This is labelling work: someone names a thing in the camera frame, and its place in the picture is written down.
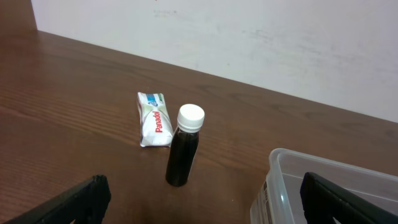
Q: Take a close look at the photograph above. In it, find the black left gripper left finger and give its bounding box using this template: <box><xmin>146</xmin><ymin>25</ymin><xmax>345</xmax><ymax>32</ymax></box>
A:
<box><xmin>4</xmin><ymin>175</ymin><xmax>111</xmax><ymax>224</ymax></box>

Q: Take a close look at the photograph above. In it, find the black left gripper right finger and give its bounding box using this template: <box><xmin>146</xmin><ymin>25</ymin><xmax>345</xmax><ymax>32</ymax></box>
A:
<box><xmin>300</xmin><ymin>172</ymin><xmax>397</xmax><ymax>224</ymax></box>

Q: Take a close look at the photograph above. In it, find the clear plastic container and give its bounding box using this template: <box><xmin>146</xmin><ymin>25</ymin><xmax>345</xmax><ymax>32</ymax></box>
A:
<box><xmin>250</xmin><ymin>148</ymin><xmax>397</xmax><ymax>224</ymax></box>

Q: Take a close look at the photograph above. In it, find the dark bottle white cap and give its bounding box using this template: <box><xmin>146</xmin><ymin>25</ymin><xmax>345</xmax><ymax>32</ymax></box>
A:
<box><xmin>165</xmin><ymin>104</ymin><xmax>205</xmax><ymax>187</ymax></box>

